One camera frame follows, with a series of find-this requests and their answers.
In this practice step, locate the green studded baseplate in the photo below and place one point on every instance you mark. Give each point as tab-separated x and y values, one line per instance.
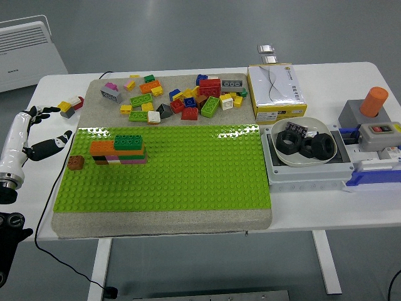
188	175

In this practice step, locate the red sloped toy brick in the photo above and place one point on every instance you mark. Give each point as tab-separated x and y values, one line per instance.
190	114

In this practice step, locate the black toy brick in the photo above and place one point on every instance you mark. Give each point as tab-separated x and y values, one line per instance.
99	157

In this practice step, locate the grey junction box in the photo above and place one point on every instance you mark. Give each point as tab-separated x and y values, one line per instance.
300	175

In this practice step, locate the small green toy brick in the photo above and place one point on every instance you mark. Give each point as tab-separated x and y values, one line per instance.
243	93
149	79

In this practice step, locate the light pink toy brick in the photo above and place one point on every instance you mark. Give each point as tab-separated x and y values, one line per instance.
133	161

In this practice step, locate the grey-brown mat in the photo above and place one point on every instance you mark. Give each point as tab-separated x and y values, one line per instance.
156	224

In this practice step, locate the brown toy brick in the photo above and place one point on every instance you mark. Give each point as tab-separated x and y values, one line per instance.
76	163
201	101
101	162

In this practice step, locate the white bowl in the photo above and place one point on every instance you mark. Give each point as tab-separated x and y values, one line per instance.
293	160

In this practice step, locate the large red toy brick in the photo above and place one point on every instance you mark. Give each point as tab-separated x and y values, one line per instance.
210	88

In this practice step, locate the grey push-button switch box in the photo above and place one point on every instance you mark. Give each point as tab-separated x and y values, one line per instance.
376	141

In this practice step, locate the purple circuit board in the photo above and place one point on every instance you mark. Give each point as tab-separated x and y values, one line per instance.
296	127

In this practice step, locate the small pink toy brick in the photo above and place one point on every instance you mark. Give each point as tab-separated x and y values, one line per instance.
128	83

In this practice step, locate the white floor heater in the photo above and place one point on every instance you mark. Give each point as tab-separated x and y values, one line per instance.
25	62

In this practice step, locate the lime green toy brick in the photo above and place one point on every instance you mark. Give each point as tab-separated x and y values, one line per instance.
141	100
138	116
210	107

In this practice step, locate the magenta toy brick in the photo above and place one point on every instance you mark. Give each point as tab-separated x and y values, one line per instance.
112	157
110	85

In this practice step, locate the grey block holder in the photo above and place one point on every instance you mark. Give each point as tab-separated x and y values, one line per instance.
351	116

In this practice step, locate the dark green toy brick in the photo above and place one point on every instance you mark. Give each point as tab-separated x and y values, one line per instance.
128	142

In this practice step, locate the orange cylinder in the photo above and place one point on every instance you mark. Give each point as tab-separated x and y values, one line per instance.
373	102

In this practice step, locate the grey sloped toy brick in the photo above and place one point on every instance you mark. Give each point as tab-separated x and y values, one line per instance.
164	111

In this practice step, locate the blue and white fixture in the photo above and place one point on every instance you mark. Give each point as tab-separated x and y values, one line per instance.
369	178

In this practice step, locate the white table leg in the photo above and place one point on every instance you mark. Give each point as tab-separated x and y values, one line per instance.
327	266
100	269

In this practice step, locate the large black hex nut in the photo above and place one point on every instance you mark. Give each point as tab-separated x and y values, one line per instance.
282	149
305	153
318	153

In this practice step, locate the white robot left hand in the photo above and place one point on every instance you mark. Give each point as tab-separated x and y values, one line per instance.
14	147

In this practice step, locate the orange toy brick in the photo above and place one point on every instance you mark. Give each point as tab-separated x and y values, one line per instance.
131	152
101	148
149	86

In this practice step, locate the metal floor socket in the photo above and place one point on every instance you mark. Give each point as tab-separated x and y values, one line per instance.
265	49
269	59

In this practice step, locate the blue toy brick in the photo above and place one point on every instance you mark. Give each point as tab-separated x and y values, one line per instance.
190	102
201	78
174	93

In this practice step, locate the white and yellow cardboard box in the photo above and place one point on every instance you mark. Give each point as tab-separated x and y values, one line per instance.
275	91

